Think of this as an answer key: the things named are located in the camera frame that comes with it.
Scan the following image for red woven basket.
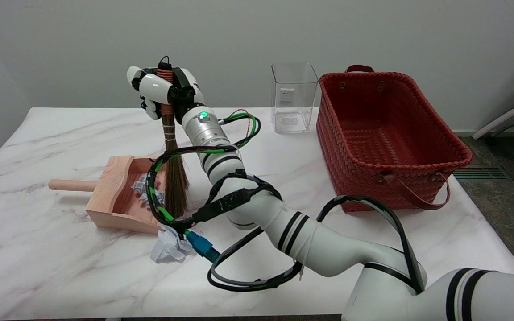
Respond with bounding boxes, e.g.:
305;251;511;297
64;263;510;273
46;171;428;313
316;65;473;213

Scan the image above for large paper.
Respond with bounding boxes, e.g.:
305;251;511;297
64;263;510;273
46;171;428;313
150;232;177;263

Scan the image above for clear plastic container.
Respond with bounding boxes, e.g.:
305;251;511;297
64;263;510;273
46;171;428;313
271;62;319;134

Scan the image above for black cable with blue plug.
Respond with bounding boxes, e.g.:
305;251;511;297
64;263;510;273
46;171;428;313
183;174;425;292

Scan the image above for black green robot cable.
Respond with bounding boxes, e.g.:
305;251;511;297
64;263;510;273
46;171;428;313
146;109;262;223

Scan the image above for thick white tube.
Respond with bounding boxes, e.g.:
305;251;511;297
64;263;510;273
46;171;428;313
472;93;514;140

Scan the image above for white paper ball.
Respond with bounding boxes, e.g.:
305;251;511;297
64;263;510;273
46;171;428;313
131;174;150;193
171;227;194;255
140;191;166;206

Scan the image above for brown straw hand broom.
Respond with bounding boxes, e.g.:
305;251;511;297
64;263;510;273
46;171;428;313
157;56;191;219

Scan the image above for floor vent grille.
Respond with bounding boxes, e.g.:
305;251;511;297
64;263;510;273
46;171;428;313
452;166;514;181

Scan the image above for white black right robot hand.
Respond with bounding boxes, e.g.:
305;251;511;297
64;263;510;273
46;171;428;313
126;66;206;123

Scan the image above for wooden dustpan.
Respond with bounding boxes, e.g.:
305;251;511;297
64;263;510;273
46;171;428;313
48;156;182;236

